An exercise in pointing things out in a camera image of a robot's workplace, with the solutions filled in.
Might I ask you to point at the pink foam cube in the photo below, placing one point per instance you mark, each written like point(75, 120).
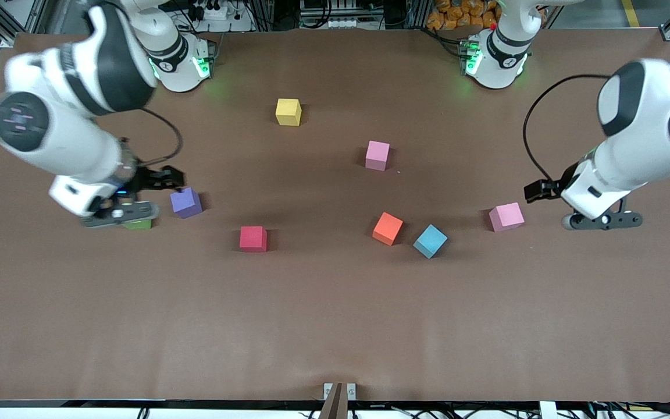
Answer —
point(506, 216)
point(377, 155)

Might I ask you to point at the white power strip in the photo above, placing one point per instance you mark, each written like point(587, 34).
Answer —
point(344, 23)
point(216, 11)

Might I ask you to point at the red foam cube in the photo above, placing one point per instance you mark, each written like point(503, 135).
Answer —
point(253, 239)

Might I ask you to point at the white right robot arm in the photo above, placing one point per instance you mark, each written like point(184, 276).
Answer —
point(79, 134)

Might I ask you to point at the orange lumpy pile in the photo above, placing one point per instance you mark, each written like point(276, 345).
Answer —
point(451, 14)

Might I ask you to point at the blue foam cube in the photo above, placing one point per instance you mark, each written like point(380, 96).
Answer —
point(430, 241)

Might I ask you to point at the white block under table edge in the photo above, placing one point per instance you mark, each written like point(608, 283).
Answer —
point(547, 410)

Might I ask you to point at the brown paper table cover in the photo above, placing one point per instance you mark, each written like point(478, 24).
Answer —
point(335, 320)

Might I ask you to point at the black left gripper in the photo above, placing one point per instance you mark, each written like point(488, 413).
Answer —
point(551, 187)

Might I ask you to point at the green foam cube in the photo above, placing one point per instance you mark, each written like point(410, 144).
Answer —
point(140, 224)

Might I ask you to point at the brown wedge post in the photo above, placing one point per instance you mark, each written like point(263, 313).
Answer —
point(335, 407)

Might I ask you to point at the metal table edge bracket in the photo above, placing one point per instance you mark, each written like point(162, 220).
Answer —
point(351, 391)

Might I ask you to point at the yellow foam cube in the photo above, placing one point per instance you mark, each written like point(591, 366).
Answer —
point(288, 112)

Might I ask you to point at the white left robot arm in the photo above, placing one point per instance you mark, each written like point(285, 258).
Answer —
point(631, 157)

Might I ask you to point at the purple foam cube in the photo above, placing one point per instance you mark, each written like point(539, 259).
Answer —
point(185, 203)

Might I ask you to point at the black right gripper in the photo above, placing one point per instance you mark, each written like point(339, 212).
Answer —
point(150, 178)

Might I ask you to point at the orange foam cube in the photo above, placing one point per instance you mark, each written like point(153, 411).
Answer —
point(387, 228)

